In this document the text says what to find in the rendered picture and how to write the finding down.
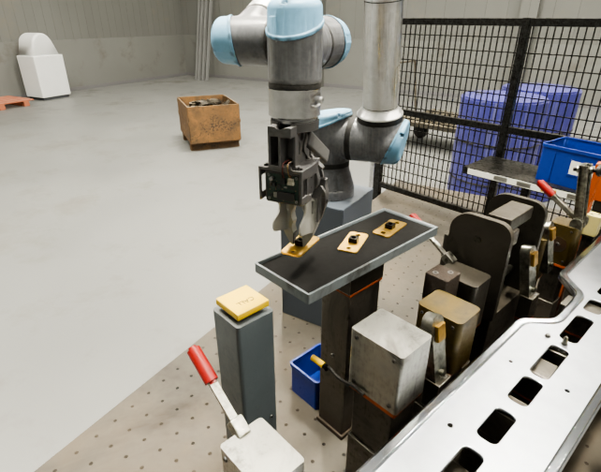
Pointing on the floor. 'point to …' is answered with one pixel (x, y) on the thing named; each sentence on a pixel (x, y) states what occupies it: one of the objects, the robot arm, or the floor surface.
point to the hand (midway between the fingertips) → (300, 236)
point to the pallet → (7, 102)
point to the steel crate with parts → (210, 121)
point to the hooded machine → (42, 67)
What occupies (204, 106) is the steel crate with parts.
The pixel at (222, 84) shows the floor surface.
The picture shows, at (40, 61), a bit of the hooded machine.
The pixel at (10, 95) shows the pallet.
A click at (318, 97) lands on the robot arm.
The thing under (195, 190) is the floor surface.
